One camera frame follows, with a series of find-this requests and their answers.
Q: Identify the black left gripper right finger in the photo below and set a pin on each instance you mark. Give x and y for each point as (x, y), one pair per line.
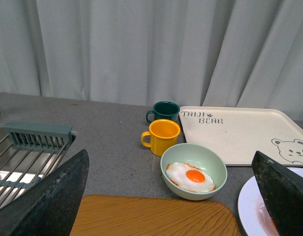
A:
(271, 178)

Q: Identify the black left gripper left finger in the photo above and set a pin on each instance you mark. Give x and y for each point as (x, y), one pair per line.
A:
(50, 207)

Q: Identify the white round plate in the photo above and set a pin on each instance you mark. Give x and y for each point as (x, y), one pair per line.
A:
(253, 213)

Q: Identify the wooden cutting board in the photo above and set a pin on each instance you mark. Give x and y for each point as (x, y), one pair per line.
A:
(101, 215)

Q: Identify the green sink drain rack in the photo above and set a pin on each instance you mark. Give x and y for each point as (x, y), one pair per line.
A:
(29, 151)

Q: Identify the cream bear tray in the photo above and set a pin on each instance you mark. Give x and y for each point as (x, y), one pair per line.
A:
(235, 134)

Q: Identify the light green bowl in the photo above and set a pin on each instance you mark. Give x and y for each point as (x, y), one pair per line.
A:
(199, 157)

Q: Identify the fake fried egg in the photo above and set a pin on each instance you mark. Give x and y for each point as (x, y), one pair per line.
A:
(189, 177)

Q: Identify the yellow mug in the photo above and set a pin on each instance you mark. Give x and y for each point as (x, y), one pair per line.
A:
(162, 134)

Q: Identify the white curtain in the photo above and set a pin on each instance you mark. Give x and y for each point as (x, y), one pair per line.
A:
(224, 53)

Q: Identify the dark green mug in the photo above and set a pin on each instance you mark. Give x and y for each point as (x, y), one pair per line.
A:
(163, 110)

